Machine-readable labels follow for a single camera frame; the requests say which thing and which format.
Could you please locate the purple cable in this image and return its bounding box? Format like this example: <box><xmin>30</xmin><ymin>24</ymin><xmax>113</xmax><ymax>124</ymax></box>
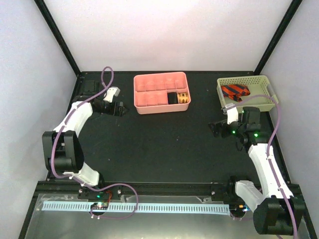
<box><xmin>225</xmin><ymin>95</ymin><xmax>299</xmax><ymax>239</ymax></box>
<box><xmin>50</xmin><ymin>66</ymin><xmax>139</xmax><ymax>220</ymax></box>

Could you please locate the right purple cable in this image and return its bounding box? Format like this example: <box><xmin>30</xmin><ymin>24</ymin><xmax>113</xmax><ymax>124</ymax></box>
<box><xmin>225</xmin><ymin>95</ymin><xmax>299</xmax><ymax>239</ymax></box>

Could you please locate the pink compartment organizer box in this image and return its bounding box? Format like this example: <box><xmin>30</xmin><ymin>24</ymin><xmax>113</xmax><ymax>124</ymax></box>
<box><xmin>134</xmin><ymin>72</ymin><xmax>191</xmax><ymax>115</ymax></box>

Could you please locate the black right frame post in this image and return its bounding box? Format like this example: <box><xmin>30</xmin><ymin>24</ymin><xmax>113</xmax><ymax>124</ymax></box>
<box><xmin>254</xmin><ymin>0</ymin><xmax>303</xmax><ymax>75</ymax></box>

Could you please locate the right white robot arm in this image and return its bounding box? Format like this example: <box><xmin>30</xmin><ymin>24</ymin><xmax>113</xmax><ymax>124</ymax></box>
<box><xmin>209</xmin><ymin>107</ymin><xmax>305</xmax><ymax>238</ymax></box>

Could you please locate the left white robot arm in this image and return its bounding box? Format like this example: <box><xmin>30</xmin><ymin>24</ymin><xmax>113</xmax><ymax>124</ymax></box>
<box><xmin>42</xmin><ymin>87</ymin><xmax>128</xmax><ymax>199</ymax></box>

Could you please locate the light blue slotted cable duct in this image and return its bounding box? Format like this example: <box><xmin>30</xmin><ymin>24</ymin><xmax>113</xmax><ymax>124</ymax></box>
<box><xmin>41</xmin><ymin>201</ymin><xmax>230</xmax><ymax>216</ymax></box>

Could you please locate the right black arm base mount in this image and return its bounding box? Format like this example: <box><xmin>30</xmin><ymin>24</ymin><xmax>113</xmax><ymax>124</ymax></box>
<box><xmin>210</xmin><ymin>181</ymin><xmax>244</xmax><ymax>202</ymax></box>

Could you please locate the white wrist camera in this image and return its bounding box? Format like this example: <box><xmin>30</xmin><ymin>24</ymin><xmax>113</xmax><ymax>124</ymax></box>
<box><xmin>103</xmin><ymin>87</ymin><xmax>120</xmax><ymax>103</ymax></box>
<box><xmin>224</xmin><ymin>104</ymin><xmax>239</xmax><ymax>124</ymax></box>

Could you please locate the rolled black tie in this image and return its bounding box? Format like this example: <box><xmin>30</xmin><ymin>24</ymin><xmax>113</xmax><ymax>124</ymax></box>
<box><xmin>167</xmin><ymin>92</ymin><xmax>178</xmax><ymax>105</ymax></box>

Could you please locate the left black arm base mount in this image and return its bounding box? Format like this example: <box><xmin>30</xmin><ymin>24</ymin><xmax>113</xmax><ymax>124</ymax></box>
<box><xmin>77</xmin><ymin>185</ymin><xmax>123</xmax><ymax>202</ymax></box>

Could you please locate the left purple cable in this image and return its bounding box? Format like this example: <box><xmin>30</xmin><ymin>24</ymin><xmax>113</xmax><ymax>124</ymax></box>
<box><xmin>50</xmin><ymin>66</ymin><xmax>139</xmax><ymax>220</ymax></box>

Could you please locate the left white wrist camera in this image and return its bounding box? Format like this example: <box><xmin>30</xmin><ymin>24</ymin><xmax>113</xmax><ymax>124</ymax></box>
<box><xmin>103</xmin><ymin>87</ymin><xmax>120</xmax><ymax>103</ymax></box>

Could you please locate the black frame post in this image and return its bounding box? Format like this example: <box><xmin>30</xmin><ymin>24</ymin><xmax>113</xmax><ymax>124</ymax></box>
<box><xmin>254</xmin><ymin>0</ymin><xmax>303</xmax><ymax>75</ymax></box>
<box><xmin>34</xmin><ymin>0</ymin><xmax>81</xmax><ymax>76</ymax></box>

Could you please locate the green perforated plastic basket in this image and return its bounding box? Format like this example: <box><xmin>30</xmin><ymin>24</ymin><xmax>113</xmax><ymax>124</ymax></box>
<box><xmin>217</xmin><ymin>75</ymin><xmax>279</xmax><ymax>113</ymax></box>

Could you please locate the orange navy striped tie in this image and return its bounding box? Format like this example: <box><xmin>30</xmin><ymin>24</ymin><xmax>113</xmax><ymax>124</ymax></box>
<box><xmin>221</xmin><ymin>84</ymin><xmax>251</xmax><ymax>102</ymax></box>

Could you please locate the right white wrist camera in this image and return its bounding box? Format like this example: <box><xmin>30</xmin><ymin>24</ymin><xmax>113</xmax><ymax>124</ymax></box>
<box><xmin>224</xmin><ymin>104</ymin><xmax>239</xmax><ymax>124</ymax></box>

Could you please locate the rolled yellow patterned tie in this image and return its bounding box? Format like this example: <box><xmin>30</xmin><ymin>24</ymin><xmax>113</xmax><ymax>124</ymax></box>
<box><xmin>177</xmin><ymin>92</ymin><xmax>189</xmax><ymax>104</ymax></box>

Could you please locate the black left frame post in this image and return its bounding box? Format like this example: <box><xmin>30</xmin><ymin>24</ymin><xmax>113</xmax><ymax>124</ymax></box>
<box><xmin>34</xmin><ymin>0</ymin><xmax>81</xmax><ymax>76</ymax></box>

